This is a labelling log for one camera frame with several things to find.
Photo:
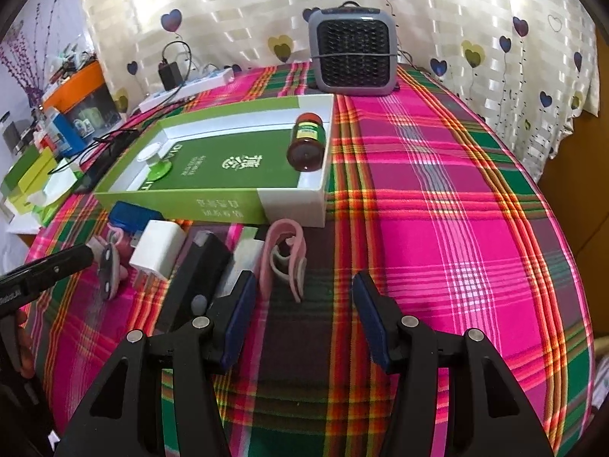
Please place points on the blue usb card reader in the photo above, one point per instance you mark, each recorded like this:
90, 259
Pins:
128, 214

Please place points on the red capped marker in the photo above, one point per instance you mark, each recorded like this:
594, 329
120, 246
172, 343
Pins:
307, 145

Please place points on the white charger block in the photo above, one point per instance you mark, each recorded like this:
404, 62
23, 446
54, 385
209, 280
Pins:
154, 247

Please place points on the orange box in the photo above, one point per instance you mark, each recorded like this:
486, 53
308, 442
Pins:
71, 88

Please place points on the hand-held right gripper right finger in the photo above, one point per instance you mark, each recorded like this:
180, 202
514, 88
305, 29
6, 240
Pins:
366, 300

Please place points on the white power strip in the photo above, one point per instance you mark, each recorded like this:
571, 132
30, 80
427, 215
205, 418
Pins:
190, 88

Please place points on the wooden cabinet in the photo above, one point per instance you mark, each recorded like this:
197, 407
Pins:
585, 176

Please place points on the black phone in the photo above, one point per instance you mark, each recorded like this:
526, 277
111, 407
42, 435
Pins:
100, 171

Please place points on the dark box with mug print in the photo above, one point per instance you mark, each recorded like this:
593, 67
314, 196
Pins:
93, 109

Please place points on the blue white box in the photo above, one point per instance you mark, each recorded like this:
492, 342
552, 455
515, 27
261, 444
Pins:
64, 133

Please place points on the black power adapter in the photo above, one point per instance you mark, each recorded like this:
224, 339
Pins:
170, 75

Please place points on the green white cardboard box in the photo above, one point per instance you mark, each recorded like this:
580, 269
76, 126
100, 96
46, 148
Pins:
214, 202

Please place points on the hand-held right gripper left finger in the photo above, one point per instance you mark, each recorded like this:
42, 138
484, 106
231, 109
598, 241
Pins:
245, 295

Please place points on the black rectangular device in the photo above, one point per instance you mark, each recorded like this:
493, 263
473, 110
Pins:
200, 271

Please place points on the grey portable heater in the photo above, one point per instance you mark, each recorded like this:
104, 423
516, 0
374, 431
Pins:
352, 52

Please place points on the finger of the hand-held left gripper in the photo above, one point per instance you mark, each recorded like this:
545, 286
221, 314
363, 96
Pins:
52, 266

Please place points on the pink green plaid tablecloth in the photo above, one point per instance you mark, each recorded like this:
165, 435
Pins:
428, 200

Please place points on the person's left hand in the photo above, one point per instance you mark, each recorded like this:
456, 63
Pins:
24, 342

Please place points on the heart print curtain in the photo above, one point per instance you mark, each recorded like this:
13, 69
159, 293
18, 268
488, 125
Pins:
238, 9

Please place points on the pink clip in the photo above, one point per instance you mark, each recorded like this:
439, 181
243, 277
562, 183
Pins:
113, 271
280, 238

